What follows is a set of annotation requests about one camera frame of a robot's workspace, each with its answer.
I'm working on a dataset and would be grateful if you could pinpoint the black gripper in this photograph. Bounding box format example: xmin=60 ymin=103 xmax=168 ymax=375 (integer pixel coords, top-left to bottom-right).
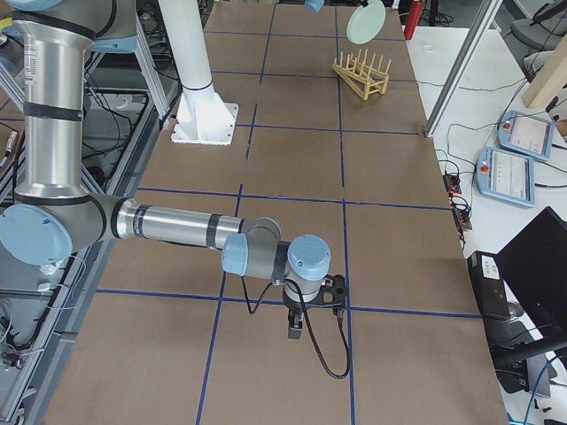
xmin=283 ymin=295 xmax=308 ymax=340

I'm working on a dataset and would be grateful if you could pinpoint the light green ceramic plate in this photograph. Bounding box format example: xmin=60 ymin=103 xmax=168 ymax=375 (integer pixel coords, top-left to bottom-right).
xmin=346 ymin=0 xmax=386 ymax=44

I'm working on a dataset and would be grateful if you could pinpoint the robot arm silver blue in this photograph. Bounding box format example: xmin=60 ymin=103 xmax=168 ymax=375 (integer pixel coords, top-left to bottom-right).
xmin=304 ymin=0 xmax=325 ymax=12
xmin=1 ymin=1 xmax=331 ymax=338

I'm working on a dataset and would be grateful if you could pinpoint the wooden dish rack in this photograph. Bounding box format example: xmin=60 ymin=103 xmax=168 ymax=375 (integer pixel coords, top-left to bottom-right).
xmin=331 ymin=49 xmax=392 ymax=101

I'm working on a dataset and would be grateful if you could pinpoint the orange black connector strip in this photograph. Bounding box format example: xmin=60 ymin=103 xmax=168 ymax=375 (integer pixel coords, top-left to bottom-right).
xmin=443 ymin=173 xmax=472 ymax=233

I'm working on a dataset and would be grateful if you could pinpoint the black power box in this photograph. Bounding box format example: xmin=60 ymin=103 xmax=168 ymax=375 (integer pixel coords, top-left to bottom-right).
xmin=467 ymin=251 xmax=510 ymax=321

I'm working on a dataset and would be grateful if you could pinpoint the black monitor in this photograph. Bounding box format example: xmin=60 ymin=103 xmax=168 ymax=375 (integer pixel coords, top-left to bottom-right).
xmin=491 ymin=205 xmax=567 ymax=368

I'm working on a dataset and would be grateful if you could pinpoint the near teach pendant tablet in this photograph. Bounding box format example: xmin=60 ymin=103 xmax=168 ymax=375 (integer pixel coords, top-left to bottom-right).
xmin=475 ymin=147 xmax=535 ymax=207

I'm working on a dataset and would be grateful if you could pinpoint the teach pendant tablet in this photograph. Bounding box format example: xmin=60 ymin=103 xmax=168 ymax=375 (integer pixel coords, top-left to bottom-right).
xmin=475 ymin=147 xmax=535 ymax=207
xmin=497 ymin=110 xmax=553 ymax=161

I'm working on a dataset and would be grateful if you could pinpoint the white side desk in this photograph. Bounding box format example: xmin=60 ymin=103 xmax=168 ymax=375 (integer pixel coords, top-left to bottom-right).
xmin=433 ymin=29 xmax=566 ymax=255

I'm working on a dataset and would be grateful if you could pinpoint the far teach pendant tablet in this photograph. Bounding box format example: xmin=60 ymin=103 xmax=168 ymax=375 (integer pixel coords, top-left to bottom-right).
xmin=497 ymin=110 xmax=553 ymax=161

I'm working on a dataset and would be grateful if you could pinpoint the red cylinder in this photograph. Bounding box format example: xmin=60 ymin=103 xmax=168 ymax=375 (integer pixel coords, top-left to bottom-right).
xmin=404 ymin=0 xmax=424 ymax=40

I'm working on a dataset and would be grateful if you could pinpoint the wooden beam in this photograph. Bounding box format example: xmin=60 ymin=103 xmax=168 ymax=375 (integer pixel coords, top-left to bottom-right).
xmin=522 ymin=35 xmax=567 ymax=109

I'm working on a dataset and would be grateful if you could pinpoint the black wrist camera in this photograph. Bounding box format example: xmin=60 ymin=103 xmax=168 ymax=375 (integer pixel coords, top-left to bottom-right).
xmin=316 ymin=274 xmax=348 ymax=309

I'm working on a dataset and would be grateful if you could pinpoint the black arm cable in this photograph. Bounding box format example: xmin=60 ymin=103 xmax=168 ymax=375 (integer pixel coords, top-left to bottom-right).
xmin=241 ymin=274 xmax=352 ymax=380

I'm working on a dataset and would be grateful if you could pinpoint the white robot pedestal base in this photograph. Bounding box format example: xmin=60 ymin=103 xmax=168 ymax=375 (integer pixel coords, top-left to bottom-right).
xmin=159 ymin=0 xmax=238 ymax=146

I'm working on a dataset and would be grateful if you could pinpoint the aluminium frame post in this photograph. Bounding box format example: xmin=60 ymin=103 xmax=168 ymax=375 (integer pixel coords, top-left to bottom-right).
xmin=424 ymin=0 xmax=502 ymax=137

